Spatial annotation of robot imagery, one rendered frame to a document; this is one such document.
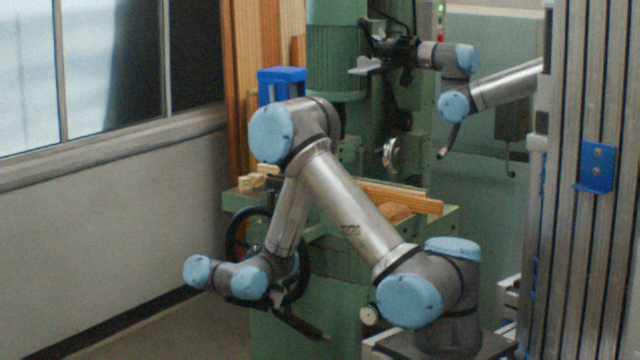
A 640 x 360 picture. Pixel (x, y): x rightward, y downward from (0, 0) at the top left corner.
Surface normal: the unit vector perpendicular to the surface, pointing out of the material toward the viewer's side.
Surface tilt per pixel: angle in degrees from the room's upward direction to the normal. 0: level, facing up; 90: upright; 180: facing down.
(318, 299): 90
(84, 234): 90
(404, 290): 95
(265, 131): 85
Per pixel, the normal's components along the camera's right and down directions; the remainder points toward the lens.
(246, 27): 0.82, 0.10
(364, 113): -0.56, 0.22
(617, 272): -0.75, 0.18
